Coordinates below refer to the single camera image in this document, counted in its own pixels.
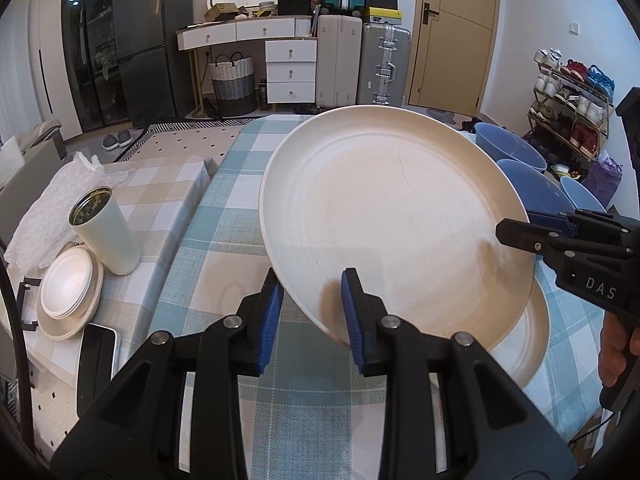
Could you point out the beige checked tablecloth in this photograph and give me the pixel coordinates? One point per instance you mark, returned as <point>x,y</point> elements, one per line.
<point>150,200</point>

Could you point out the white tumbler cup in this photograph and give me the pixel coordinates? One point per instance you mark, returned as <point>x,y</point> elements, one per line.
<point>112,240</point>

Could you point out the woven laundry basket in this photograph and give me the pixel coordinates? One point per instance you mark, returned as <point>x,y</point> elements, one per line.
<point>232,85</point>

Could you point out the person's right hand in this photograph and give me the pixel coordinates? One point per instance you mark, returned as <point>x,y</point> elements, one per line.
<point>617,350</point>

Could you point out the white bubble wrap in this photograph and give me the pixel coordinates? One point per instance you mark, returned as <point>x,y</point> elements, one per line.
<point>45,210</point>

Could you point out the large cream plate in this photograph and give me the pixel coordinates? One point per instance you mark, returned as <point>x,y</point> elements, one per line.
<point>535,340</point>
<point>390,200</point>

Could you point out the group of assorted shoes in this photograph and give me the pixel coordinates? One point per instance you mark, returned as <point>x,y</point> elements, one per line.
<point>575,105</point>

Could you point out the purple bag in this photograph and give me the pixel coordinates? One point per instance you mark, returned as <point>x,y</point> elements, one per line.
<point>602,180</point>

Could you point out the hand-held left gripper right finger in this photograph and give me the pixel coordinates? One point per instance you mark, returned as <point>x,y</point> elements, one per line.
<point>352,320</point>

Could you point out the dotted patterned rug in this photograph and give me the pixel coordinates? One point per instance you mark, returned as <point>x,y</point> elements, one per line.
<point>200,142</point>

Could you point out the grey refrigerator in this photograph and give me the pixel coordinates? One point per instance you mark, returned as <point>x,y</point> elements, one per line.
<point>150,35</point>

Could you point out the yellow black shoe box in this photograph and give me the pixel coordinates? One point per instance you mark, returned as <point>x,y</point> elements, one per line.
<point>382,16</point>

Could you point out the small white plate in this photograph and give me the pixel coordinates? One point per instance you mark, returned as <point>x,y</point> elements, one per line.
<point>62,287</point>

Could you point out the wooden door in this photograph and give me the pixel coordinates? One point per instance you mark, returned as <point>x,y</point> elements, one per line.
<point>455,35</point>

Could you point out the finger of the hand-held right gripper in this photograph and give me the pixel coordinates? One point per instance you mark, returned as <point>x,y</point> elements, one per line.
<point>547,218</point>
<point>525,235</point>

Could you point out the beige suitcase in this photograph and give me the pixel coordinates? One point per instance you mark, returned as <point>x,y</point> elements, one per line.
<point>337,60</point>

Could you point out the grey chair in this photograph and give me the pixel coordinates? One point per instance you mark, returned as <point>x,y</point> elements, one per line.
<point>35,160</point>

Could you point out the metal shoe rack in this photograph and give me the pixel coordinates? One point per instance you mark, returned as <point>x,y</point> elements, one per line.
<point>602,140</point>

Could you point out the grey door mat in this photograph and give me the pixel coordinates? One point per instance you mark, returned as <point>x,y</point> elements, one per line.
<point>442,116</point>

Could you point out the blue bowl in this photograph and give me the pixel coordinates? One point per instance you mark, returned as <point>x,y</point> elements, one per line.
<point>505,145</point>
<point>582,195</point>
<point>535,187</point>

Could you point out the black storage box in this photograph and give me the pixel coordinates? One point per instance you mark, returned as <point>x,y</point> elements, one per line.
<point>295,5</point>

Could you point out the white wardrobe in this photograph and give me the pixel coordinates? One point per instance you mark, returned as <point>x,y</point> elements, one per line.
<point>45,60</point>

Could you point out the stack of small cream plates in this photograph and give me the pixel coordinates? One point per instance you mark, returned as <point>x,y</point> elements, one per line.
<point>60,327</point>

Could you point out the dark glass cabinet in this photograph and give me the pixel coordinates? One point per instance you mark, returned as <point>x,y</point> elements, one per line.
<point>90,50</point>

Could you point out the silver suitcase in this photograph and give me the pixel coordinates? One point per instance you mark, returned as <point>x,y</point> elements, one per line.
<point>382,60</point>

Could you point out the dark bottle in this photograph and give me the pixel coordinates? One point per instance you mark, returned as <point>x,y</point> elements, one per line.
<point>262,95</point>

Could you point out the white trash bin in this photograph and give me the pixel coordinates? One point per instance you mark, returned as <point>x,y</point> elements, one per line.
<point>562,169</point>

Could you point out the black smartphone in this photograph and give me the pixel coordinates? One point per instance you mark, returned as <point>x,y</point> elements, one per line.
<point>97,365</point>

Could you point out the blue checked tablecloth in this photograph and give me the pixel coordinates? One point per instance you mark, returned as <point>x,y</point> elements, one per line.
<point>225,240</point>

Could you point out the white dressing table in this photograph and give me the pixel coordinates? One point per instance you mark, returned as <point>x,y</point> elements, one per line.
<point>290,67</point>

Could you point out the grey slipper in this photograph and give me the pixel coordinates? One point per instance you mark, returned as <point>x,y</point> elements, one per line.
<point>124,138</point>
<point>110,142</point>

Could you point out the small cardboard box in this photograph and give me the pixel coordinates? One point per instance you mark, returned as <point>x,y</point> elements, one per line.
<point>220,11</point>

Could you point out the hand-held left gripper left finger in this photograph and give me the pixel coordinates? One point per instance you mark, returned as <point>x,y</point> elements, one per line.
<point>267,320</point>

